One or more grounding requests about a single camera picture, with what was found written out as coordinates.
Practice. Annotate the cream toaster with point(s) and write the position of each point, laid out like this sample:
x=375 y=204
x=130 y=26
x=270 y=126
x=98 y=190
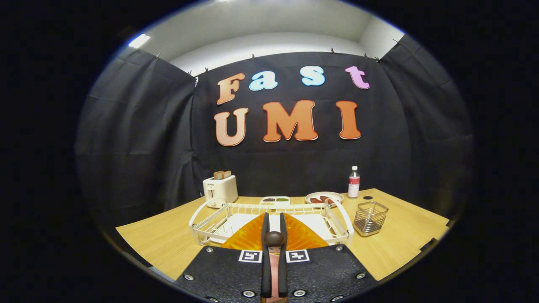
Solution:
x=221 y=191

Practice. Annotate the red food pile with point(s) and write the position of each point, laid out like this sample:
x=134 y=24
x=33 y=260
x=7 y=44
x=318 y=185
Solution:
x=320 y=200

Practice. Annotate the black backdrop cloth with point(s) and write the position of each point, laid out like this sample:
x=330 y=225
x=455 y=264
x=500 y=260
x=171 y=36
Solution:
x=134 y=134

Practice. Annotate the white divided condiment dish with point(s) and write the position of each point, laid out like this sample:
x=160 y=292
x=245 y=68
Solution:
x=274 y=203

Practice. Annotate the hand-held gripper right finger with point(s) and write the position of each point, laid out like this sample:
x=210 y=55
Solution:
x=284 y=269

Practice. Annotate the ceiling light panel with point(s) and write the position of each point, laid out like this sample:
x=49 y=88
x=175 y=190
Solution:
x=139 y=41

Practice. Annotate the pink plate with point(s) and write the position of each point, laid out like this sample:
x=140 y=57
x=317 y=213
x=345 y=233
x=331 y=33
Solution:
x=274 y=273

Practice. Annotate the clear bottle with red label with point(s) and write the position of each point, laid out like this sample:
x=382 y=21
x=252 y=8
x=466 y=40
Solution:
x=353 y=185

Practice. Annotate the round white plate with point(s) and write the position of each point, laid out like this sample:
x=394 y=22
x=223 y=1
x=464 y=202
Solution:
x=332 y=195

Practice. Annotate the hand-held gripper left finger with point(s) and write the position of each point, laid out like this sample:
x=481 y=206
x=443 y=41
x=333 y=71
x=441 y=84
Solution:
x=265 y=269

